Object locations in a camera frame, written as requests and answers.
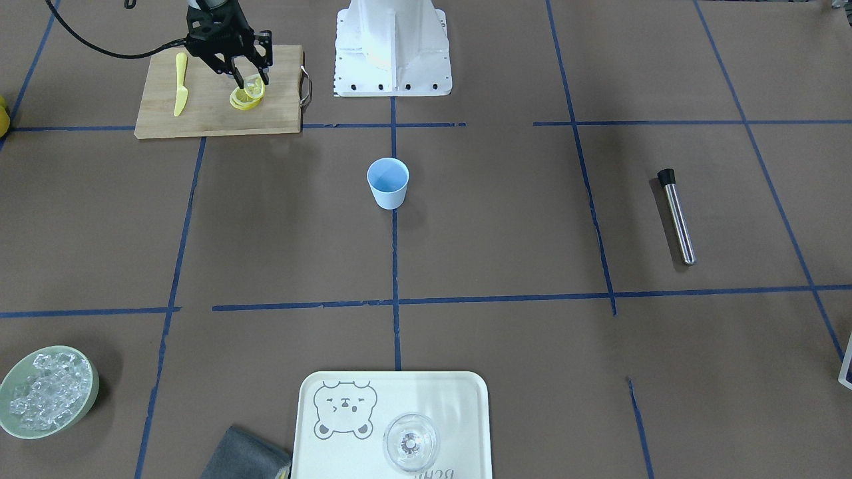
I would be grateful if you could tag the whole yellow lemon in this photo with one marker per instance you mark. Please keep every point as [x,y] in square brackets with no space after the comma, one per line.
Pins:
[5,119]

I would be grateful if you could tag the steel muddler black tip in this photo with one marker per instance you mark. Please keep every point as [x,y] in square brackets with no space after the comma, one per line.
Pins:
[667,180]

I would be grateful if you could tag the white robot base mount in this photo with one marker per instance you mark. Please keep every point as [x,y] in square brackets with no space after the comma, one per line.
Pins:
[392,48]

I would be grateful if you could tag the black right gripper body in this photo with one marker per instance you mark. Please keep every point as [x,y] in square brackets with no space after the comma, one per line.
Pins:
[234,65]

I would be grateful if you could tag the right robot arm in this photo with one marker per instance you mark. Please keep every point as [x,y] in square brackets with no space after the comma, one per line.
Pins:
[213,3]

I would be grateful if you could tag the grey folded cloth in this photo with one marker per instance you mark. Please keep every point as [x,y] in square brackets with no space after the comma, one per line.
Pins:
[240,454]

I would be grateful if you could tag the single lemon slice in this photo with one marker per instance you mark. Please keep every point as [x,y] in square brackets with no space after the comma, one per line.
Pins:
[254,87]

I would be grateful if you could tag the white blue box corner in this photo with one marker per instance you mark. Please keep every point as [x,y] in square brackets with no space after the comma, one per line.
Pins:
[844,377]

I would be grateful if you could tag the green bowl of ice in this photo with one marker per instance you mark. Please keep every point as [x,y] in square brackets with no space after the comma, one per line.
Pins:
[48,392]

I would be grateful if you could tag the cream bear tray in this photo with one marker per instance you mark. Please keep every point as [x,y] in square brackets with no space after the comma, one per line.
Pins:
[342,417]

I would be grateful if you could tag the bamboo cutting board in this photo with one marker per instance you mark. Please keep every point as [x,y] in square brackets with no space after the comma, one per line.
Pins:
[208,111]

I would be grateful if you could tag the yellow plastic knife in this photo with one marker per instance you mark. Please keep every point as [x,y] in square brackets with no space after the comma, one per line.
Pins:
[181,96]

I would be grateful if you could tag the clear wine glass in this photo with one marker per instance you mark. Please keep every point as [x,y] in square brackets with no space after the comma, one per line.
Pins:
[411,443]

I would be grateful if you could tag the light blue plastic cup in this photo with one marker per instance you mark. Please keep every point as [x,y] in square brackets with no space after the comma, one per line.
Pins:
[388,179]

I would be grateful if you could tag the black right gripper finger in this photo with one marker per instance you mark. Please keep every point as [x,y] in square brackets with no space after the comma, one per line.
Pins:
[261,65]
[236,75]

